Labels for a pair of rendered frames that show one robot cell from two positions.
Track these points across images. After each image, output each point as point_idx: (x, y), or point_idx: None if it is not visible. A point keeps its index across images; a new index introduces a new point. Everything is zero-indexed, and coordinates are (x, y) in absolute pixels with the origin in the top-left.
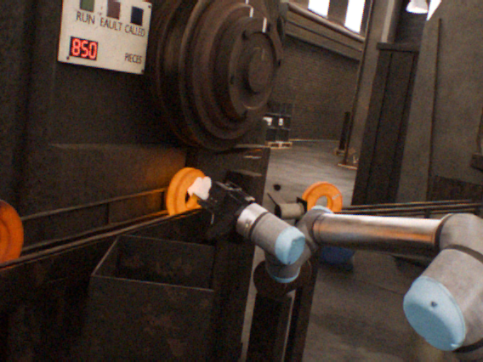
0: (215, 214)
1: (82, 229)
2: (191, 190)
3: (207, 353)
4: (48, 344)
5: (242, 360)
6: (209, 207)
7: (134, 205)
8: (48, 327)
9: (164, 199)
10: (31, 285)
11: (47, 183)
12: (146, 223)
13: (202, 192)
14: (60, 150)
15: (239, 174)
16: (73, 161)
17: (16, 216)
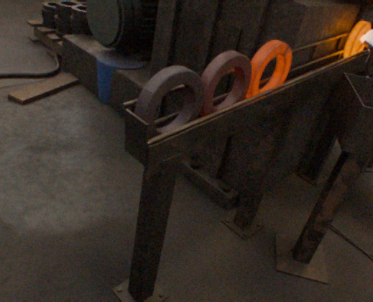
0: None
1: (299, 62)
2: (364, 39)
3: (333, 143)
4: (282, 134)
5: (333, 147)
6: None
7: (325, 46)
8: (285, 125)
9: (340, 42)
10: (287, 100)
11: (287, 29)
12: (339, 61)
13: None
14: (305, 7)
15: None
16: (309, 15)
17: (290, 55)
